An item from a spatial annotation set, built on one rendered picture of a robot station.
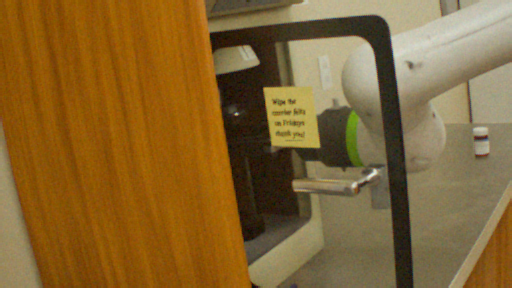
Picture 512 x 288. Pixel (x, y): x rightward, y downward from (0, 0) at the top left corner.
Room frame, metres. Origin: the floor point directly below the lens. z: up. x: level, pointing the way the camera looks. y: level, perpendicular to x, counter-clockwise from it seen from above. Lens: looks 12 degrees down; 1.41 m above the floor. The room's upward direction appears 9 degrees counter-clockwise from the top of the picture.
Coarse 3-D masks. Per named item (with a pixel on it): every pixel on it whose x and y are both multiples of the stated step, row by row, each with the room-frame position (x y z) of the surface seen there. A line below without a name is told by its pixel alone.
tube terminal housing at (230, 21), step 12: (240, 12) 1.00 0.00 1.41; (252, 12) 1.03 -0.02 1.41; (264, 12) 1.06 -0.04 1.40; (276, 12) 1.09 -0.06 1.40; (288, 12) 1.12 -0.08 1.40; (216, 24) 0.95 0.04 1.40; (228, 24) 0.97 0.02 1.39; (240, 24) 1.00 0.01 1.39; (252, 24) 1.02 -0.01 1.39; (264, 24) 1.05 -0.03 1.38
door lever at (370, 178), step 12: (372, 168) 0.69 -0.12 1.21; (300, 180) 0.71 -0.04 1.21; (312, 180) 0.70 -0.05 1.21; (324, 180) 0.69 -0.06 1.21; (336, 180) 0.68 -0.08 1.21; (360, 180) 0.67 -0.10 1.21; (372, 180) 0.69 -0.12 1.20; (300, 192) 0.71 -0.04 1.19; (312, 192) 0.69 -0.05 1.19; (324, 192) 0.68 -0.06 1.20; (336, 192) 0.67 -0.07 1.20; (348, 192) 0.66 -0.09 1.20; (360, 192) 0.66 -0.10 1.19
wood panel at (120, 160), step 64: (0, 0) 1.00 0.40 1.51; (64, 0) 0.90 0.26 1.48; (128, 0) 0.82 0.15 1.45; (192, 0) 0.76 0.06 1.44; (0, 64) 1.02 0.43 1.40; (64, 64) 0.91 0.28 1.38; (128, 64) 0.83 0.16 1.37; (192, 64) 0.76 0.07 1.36; (64, 128) 0.93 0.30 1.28; (128, 128) 0.84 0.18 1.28; (192, 128) 0.77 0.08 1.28; (64, 192) 0.95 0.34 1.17; (128, 192) 0.86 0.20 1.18; (192, 192) 0.79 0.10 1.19; (64, 256) 0.98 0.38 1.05; (128, 256) 0.88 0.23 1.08; (192, 256) 0.80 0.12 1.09
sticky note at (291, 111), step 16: (272, 96) 0.78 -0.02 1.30; (288, 96) 0.77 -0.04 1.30; (304, 96) 0.75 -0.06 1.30; (272, 112) 0.79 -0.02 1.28; (288, 112) 0.77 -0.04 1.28; (304, 112) 0.75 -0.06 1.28; (272, 128) 0.79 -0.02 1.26; (288, 128) 0.77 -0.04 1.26; (304, 128) 0.76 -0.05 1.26; (272, 144) 0.79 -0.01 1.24; (288, 144) 0.77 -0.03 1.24; (304, 144) 0.76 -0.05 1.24
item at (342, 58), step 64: (256, 64) 0.80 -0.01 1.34; (320, 64) 0.73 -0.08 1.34; (384, 64) 0.67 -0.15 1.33; (256, 128) 0.81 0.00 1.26; (320, 128) 0.74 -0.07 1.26; (384, 128) 0.68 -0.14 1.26; (256, 192) 0.82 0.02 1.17; (384, 192) 0.69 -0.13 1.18; (256, 256) 0.83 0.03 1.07; (320, 256) 0.76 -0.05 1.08; (384, 256) 0.69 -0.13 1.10
